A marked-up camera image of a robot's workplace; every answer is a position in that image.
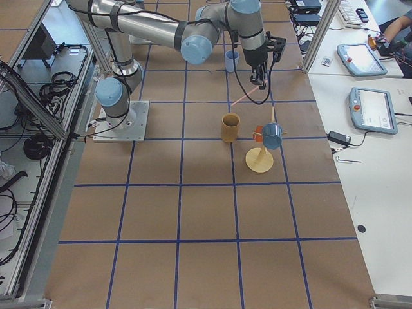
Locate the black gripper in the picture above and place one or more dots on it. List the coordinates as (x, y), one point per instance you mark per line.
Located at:
(255, 58)

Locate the pink chopstick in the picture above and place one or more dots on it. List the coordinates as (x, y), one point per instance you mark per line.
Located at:
(245, 95)

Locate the light blue plastic cup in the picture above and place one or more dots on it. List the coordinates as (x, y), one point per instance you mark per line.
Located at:
(231, 60)

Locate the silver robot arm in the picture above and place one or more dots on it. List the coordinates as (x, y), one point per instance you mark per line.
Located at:
(193, 39)

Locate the person forearm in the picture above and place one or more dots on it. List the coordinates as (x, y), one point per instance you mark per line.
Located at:
(397, 25)

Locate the bamboo wooden cup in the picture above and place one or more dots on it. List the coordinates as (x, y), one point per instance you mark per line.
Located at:
(229, 127)

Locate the blue cup on stand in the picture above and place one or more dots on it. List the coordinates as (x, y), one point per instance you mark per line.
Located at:
(272, 135)

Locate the orange cup on stand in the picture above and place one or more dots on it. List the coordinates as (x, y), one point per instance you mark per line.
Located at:
(257, 134)

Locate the wooden mug tree stand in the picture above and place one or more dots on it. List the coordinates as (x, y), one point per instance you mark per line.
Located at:
(259, 159)

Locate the black power adapter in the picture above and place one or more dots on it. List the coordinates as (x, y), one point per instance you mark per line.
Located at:
(339, 138)

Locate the teach pendant far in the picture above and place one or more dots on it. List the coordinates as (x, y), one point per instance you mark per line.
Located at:
(360, 60)

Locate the teach pendant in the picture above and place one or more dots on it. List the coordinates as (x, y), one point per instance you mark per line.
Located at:
(360, 60)
(372, 110)

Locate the white keyboard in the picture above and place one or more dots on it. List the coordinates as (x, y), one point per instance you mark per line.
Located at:
(348, 16)

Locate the allen key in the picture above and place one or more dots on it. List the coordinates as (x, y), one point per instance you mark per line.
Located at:
(347, 161)

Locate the teach pendant near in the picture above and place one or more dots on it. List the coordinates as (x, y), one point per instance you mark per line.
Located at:
(372, 110)

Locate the aluminium frame post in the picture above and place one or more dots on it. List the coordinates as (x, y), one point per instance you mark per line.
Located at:
(323, 26)

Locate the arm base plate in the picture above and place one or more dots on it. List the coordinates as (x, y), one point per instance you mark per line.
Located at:
(131, 129)

